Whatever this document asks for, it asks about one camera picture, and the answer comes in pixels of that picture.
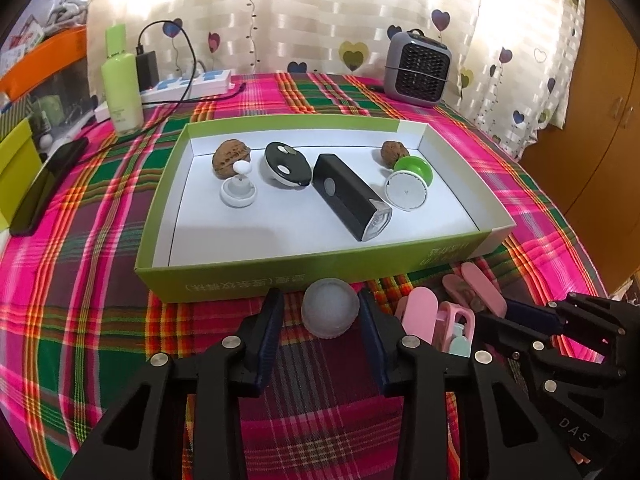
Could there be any large brown walnut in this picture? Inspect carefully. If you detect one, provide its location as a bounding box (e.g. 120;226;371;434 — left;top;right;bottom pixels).
211;140;252;180

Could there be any yellow-green box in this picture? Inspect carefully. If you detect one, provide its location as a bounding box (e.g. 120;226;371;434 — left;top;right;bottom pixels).
0;119;43;231

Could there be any black flashlight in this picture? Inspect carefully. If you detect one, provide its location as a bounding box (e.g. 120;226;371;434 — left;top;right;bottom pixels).
311;154;393;243

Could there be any heart print curtain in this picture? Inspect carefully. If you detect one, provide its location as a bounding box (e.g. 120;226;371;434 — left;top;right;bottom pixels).
85;0;586;161

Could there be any pile of printed cards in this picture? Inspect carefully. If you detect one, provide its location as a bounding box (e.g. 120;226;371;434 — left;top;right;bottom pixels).
0;12;48;73

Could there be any green and white cardboard box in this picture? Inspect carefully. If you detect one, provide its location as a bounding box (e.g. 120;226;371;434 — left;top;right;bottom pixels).
134;112;517;305

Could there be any white knob lid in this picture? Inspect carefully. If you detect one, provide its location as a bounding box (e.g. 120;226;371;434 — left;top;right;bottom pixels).
220;161;258;208

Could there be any white power strip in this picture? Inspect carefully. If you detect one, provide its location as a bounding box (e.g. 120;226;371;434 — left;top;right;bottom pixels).
94;69;235;123

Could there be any plaid tablecloth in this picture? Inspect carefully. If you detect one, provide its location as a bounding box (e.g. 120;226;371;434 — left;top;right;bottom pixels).
0;71;640;480

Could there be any white cord bundle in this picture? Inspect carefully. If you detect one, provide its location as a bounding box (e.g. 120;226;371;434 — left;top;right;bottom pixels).
47;0;96;28

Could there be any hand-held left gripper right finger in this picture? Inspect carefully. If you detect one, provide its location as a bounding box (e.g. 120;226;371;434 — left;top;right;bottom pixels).
355;287;585;480

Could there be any pink clip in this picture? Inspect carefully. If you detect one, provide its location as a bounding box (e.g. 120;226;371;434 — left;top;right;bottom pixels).
442;261;507;318

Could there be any orange box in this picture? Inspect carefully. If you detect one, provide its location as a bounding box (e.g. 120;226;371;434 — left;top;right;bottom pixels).
0;25;90;98

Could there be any black smartphone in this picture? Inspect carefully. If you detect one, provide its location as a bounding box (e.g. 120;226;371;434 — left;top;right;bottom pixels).
9;136;91;237

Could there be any green and white spool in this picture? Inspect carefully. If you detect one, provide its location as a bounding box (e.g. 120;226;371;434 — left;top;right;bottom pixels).
384;156;431;212

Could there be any black charger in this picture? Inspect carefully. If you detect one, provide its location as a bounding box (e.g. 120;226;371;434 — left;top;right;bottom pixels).
135;50;162;91

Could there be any zigzag striped box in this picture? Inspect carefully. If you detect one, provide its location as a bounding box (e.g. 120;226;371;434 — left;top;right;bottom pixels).
0;99;32;138

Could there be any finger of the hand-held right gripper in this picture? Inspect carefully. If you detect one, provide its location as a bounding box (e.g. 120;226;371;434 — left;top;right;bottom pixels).
481;314;621;441
504;296;640;381

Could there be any light green bottle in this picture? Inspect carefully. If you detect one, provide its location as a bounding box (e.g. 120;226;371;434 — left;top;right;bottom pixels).
101;25;146;137

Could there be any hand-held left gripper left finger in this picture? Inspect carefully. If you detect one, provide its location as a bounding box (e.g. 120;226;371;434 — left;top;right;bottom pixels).
59;287;286;480

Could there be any wooden wardrobe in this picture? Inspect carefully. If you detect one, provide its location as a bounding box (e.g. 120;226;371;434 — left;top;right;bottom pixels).
520;0;640;271

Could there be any grey desk heater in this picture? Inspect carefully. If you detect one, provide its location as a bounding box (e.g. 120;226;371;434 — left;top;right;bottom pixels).
384;30;453;108

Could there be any small brown walnut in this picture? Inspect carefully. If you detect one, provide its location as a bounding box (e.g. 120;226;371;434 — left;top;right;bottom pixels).
380;140;411;165

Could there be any pink case with green insert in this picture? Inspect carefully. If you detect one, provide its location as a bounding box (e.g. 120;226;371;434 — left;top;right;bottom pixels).
434;301;477;358

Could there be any black oval case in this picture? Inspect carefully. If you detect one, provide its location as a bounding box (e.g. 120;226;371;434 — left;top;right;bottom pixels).
264;141;313;192

